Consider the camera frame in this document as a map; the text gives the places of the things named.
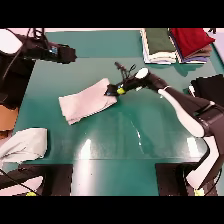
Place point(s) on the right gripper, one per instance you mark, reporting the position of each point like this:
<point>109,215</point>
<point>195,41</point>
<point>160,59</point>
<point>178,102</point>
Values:
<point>128,86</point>

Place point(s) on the pale pink garment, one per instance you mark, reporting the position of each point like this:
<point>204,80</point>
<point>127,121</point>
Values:
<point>87,101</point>

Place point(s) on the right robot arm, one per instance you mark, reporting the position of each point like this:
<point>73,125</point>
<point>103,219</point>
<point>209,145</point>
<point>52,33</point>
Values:
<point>183,110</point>

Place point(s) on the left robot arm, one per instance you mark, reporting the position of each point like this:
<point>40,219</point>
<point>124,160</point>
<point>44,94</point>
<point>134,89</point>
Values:
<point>40,50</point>

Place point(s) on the dark green garment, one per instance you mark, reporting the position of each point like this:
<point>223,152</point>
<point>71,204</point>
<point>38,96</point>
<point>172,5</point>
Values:
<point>160,40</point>

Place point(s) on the pale blue garment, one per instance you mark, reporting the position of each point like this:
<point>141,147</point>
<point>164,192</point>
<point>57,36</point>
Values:
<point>196,60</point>

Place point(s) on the red garment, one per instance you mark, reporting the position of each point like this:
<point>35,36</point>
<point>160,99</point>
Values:
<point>191,40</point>

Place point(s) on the tan garment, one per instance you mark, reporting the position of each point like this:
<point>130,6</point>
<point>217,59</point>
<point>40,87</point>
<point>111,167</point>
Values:
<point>204,52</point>

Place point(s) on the black garment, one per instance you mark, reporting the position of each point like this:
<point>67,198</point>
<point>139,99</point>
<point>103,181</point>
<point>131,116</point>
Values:
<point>211,89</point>

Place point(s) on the cream garment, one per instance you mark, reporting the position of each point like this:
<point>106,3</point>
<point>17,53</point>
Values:
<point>23,145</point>

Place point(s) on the brown garment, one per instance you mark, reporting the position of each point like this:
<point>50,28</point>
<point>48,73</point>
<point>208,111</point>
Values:
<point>7,118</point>

